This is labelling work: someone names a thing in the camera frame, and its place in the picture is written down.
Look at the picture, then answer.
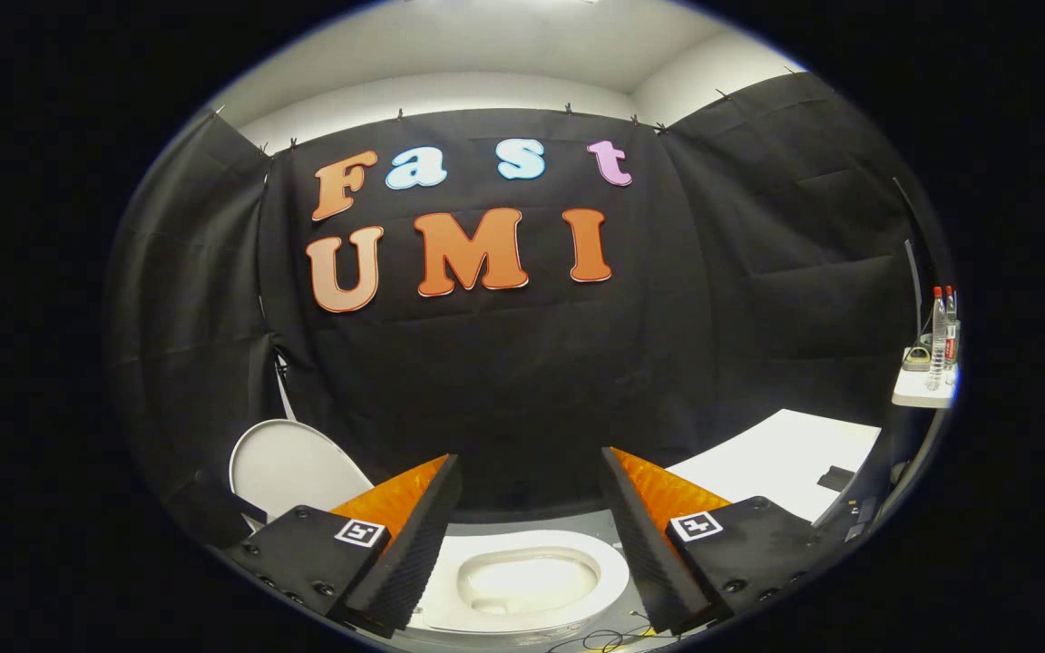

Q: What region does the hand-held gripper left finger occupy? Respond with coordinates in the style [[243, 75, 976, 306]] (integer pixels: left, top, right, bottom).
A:
[[221, 453, 464, 638]]

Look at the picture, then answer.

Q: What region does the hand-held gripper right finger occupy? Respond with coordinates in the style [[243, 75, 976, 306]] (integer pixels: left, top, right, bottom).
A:
[[601, 445, 845, 635]]

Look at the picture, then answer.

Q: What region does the white drawer cabinet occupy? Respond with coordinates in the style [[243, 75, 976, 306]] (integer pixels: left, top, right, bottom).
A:
[[668, 408, 884, 531]]

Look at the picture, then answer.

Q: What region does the black backdrop cloth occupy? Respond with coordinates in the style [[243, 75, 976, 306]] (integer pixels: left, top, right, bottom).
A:
[[105, 71, 954, 550]]

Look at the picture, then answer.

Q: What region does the white side table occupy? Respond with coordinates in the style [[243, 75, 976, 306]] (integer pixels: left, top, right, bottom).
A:
[[892, 358, 961, 409]]

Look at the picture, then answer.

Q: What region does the clear bottle red cap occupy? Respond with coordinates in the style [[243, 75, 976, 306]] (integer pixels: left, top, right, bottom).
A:
[[929, 287, 948, 391]]

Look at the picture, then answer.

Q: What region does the thin grey stand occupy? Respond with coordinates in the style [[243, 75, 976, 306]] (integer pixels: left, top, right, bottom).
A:
[[903, 240, 925, 338]]

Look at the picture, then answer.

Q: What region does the bundle of black cables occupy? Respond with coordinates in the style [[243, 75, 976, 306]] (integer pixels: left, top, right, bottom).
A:
[[548, 626, 679, 653]]

